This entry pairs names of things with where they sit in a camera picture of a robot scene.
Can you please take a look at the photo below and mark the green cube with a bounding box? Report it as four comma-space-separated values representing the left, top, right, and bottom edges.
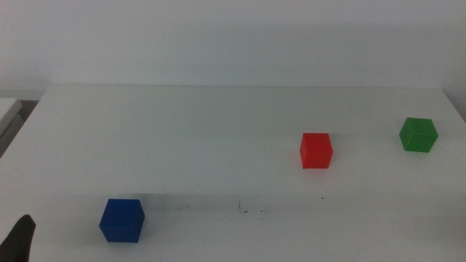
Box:
398, 116, 439, 154

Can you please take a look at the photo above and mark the blue cube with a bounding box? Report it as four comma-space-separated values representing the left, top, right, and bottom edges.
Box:
98, 198, 146, 244

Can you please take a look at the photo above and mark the red cube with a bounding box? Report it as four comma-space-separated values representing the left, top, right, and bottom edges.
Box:
299, 132, 333, 170

